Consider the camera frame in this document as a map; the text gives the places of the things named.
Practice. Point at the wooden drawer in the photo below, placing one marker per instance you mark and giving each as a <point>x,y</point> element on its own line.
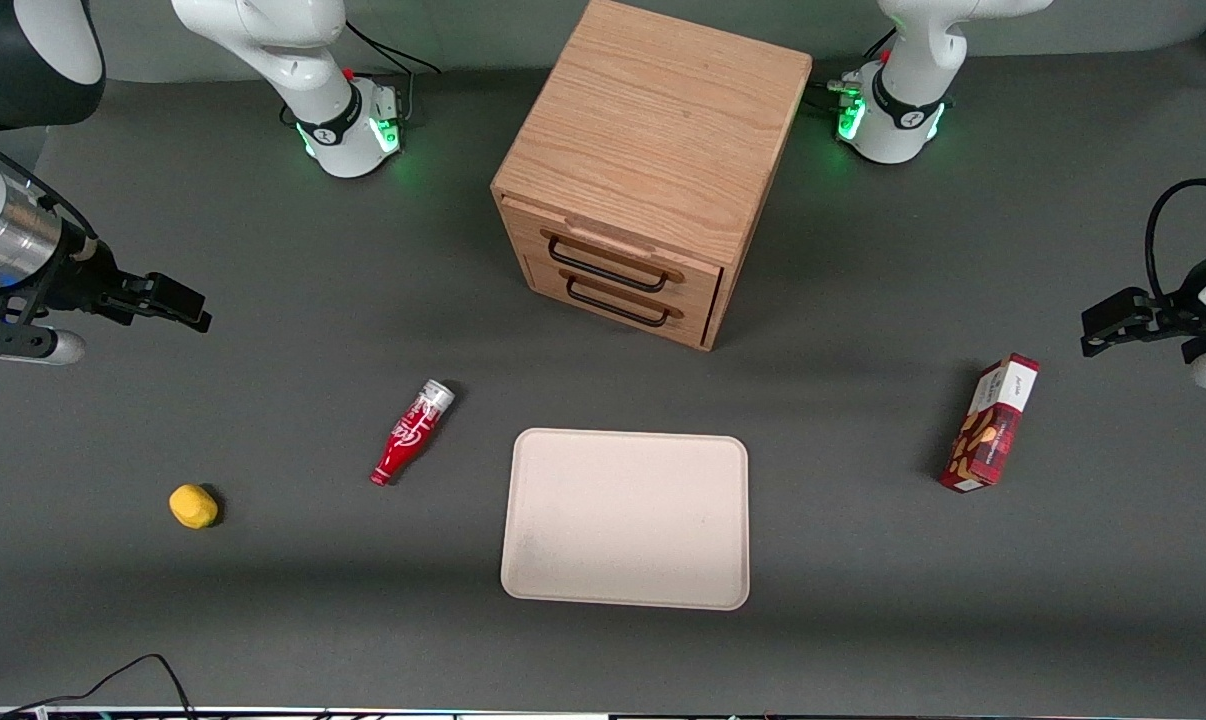
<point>698,282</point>
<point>698,322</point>

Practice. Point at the red ketchup bottle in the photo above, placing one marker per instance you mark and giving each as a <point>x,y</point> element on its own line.
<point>410,437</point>

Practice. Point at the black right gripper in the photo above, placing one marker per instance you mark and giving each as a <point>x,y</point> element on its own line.
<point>85,281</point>

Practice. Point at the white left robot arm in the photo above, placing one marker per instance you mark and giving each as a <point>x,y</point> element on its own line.
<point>903,130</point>

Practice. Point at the red plaid snack box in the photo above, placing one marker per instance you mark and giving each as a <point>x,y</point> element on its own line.
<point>991,425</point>

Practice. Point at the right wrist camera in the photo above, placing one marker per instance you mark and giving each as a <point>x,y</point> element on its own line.
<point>33,345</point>

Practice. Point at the oak wooden cabinet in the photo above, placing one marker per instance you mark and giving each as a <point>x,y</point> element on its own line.
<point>653,120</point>

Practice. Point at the beige rectangular tray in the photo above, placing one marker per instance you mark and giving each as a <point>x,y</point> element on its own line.
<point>625,520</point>

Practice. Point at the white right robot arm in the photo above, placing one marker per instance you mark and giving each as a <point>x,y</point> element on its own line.
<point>263,30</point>

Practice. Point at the yellow lemon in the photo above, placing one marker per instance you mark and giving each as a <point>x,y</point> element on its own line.
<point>193,506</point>

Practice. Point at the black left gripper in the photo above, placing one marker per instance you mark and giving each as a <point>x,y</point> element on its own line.
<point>1180,303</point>

